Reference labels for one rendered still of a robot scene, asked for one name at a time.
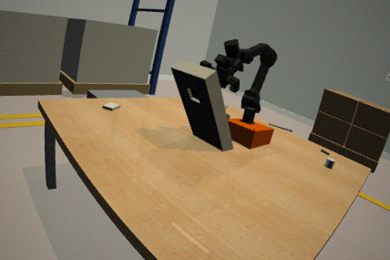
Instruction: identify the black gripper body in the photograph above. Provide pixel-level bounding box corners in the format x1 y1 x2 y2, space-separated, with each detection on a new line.
200 60 240 93

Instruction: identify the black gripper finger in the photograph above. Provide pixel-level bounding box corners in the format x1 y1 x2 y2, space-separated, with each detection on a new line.
219 74 227 88

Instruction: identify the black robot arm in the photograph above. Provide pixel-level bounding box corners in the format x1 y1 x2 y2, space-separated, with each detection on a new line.
214 38 277 125

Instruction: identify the small black cylinder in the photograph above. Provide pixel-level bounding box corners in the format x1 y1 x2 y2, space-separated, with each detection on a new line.
325 157 335 169

